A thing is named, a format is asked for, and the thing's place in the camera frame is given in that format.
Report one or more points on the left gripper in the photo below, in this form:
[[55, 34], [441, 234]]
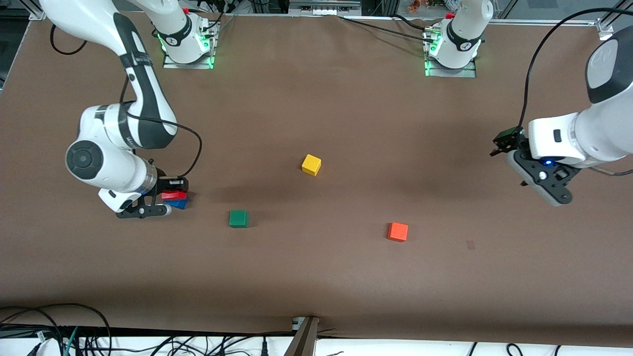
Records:
[[509, 139]]

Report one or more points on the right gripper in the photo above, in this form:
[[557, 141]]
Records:
[[167, 185]]

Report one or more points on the red wooden block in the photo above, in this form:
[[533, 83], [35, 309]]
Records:
[[173, 195]]

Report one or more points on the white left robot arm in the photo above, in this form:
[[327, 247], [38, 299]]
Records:
[[608, 123]]

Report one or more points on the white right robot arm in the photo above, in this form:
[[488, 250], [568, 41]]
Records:
[[143, 109]]

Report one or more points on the blue wooden block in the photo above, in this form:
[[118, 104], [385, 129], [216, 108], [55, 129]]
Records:
[[179, 203]]

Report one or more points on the green wooden block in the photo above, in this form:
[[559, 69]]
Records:
[[238, 218]]

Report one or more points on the orange wooden block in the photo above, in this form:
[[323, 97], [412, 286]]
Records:
[[398, 232]]

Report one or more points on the yellow wooden block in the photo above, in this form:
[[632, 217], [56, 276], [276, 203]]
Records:
[[311, 164]]

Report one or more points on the grey power strip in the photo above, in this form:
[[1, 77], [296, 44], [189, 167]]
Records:
[[324, 7]]

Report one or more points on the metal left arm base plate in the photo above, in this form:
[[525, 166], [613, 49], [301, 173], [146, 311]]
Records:
[[467, 72]]

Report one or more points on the aluminium table frame rail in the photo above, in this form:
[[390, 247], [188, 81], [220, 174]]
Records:
[[524, 22]]

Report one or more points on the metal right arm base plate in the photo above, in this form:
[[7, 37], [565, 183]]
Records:
[[170, 64]]

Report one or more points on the black table edge rail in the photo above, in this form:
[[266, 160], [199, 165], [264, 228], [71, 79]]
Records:
[[148, 332]]

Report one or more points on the aluminium corner bracket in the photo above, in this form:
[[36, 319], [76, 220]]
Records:
[[35, 13], [604, 29]]

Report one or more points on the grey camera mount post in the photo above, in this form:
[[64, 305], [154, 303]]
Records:
[[304, 341]]

